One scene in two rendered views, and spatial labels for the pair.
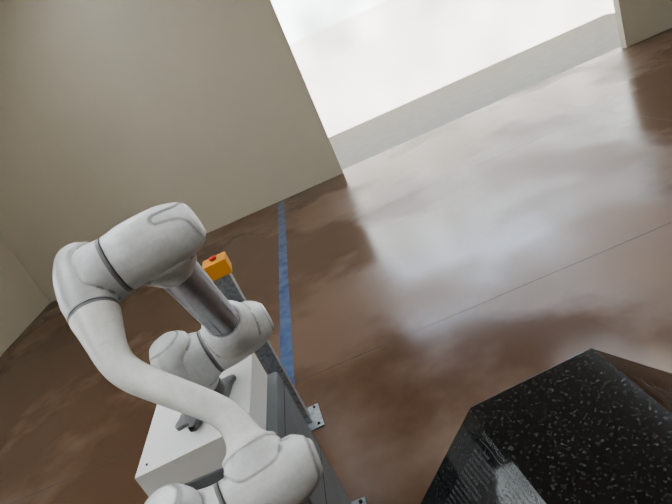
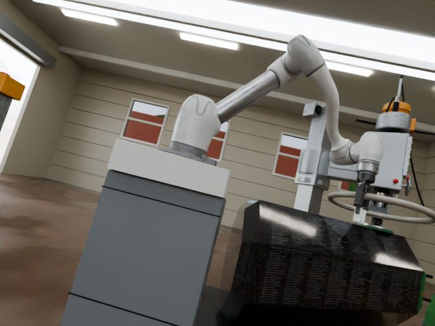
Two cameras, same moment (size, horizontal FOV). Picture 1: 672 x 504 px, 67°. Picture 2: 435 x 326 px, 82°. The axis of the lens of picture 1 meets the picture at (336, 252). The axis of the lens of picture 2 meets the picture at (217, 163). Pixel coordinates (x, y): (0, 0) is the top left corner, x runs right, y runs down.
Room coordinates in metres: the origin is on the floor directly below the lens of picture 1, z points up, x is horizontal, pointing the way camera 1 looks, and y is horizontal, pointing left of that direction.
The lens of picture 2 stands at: (1.28, 1.60, 0.80)
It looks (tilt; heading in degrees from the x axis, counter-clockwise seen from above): 7 degrees up; 272
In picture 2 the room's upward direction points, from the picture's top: 14 degrees clockwise
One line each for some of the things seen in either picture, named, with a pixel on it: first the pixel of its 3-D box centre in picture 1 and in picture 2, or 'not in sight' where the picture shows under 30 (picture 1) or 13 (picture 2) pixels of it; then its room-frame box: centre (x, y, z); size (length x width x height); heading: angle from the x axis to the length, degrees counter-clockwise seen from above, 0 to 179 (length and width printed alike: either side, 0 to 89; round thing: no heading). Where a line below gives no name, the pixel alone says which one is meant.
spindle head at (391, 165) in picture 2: not in sight; (386, 166); (0.07, -0.35, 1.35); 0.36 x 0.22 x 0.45; 58
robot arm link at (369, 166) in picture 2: not in sight; (367, 168); (0.62, 0.41, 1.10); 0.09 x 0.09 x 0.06
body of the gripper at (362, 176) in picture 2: not in sight; (364, 183); (0.63, 0.41, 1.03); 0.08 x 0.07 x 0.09; 42
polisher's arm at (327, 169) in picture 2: not in sight; (334, 168); (0.16, -1.05, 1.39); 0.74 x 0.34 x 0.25; 152
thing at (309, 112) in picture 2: not in sight; (312, 110); (0.49, -1.15, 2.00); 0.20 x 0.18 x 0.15; 94
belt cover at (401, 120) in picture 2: not in sight; (390, 141); (-0.08, -0.58, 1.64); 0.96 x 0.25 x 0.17; 58
